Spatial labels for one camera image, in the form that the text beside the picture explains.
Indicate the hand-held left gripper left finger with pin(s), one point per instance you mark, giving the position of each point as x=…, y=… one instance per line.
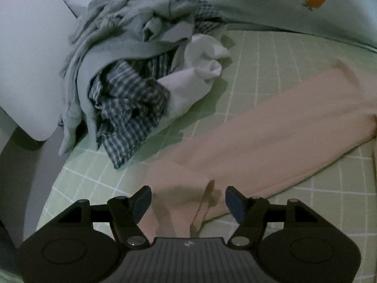
x=142, y=203

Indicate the light blue garment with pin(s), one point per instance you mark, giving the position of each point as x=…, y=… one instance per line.
x=79, y=94

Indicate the light blue printed blanket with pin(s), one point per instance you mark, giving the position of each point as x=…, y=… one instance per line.
x=265, y=6

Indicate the white rounded board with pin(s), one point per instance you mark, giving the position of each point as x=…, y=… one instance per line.
x=29, y=64

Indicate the beige long-sleeved top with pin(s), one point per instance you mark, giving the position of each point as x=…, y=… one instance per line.
x=265, y=129

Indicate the white garment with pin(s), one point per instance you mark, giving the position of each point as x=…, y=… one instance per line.
x=203, y=53

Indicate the green grid bed sheet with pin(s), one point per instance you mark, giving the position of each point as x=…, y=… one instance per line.
x=279, y=64

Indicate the dark plaid shirt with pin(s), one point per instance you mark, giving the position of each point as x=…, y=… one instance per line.
x=126, y=109

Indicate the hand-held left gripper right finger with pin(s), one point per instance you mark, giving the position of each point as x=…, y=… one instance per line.
x=235, y=204

